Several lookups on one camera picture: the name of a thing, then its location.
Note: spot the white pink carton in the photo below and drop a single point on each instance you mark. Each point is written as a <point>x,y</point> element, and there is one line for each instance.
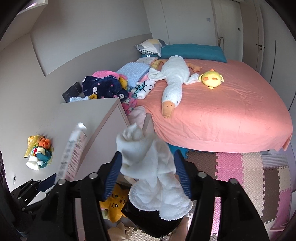
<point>74,150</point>

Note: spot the white fluffy cloth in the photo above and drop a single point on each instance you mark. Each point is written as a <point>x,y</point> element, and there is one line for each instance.
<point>150,166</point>

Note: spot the yellow chick plush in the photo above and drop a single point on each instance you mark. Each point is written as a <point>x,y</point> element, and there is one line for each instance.
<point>211,78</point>

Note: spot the light blue blanket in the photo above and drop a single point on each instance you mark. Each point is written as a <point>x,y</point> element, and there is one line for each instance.
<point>134,70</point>

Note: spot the navy printed blanket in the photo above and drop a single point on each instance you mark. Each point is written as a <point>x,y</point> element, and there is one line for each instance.
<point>101,84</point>

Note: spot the striped yellow cushion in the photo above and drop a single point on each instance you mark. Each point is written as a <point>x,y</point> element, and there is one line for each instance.
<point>148,62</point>

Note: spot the blue green wrapper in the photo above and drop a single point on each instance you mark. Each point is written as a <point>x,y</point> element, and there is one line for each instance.
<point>44,156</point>

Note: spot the black wall socket panel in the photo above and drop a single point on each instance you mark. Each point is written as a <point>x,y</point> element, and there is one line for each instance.
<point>71,91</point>

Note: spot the pink brown foam mat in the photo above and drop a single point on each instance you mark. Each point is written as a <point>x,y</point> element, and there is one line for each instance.
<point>231,166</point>

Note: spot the black bin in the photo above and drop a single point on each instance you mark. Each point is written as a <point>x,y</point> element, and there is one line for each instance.
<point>148,222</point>

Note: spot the patchwork pillow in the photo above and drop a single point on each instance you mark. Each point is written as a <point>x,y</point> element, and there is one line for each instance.
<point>150,46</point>

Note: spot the white goose plush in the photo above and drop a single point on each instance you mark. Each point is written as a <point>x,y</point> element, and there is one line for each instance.
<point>173,81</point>

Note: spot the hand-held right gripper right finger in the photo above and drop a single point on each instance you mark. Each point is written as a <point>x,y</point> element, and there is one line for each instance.
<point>183,176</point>

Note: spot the crumpled white tissue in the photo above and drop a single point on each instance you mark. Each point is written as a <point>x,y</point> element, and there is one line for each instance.
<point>32,165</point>

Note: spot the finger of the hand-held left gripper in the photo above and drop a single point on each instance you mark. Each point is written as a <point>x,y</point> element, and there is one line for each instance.
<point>48,183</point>

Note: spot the yellow plush toy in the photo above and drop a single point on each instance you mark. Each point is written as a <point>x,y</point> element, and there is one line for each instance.
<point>114,204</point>

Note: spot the pale fluffy blanket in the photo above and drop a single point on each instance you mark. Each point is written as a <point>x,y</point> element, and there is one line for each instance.
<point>136,118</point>

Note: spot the white cartoon blanket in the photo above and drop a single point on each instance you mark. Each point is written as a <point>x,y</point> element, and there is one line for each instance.
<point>144,88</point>

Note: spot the pink cartoon blanket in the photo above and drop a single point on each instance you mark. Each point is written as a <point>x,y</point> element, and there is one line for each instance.
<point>129,104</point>

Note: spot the white door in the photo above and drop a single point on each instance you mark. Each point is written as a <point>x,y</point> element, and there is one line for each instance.
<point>252,23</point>

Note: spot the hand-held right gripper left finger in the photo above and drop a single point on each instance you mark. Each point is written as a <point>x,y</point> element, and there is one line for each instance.
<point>113,175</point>

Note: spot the beige plush toy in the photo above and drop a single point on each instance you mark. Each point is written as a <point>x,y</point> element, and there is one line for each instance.
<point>116,231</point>

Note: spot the yellow snack bag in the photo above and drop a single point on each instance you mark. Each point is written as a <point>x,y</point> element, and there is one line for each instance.
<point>32,143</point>

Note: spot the teal pillow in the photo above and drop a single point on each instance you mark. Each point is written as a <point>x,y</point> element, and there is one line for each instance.
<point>192,51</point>

